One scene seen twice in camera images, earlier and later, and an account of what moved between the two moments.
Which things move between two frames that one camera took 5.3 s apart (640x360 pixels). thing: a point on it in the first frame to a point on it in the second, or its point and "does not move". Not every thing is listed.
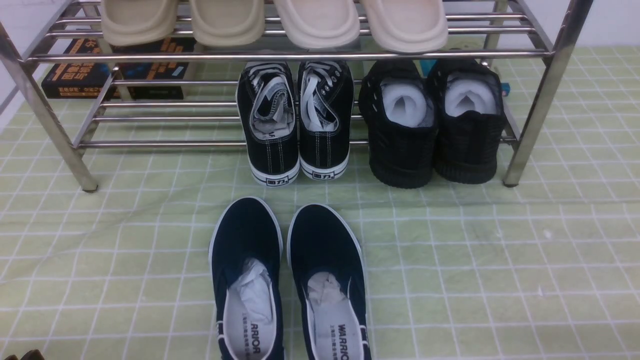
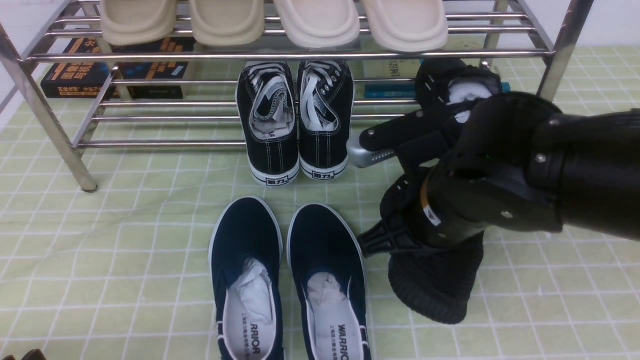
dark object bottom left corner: [33, 355] does not move
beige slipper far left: [135, 23] does not move
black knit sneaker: [399, 115] to [437, 283]
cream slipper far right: [407, 26] does not move
